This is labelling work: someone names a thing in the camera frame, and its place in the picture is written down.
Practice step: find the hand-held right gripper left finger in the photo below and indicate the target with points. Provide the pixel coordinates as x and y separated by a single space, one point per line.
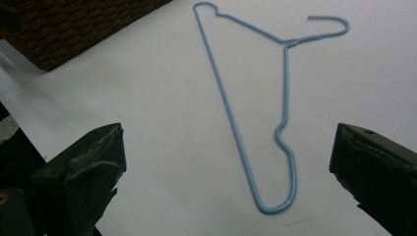
82 170

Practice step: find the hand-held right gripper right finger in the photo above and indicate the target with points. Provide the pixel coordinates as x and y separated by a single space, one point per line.
380 170

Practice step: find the dark brown woven basket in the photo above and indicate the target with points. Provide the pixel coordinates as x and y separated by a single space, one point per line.
65 29

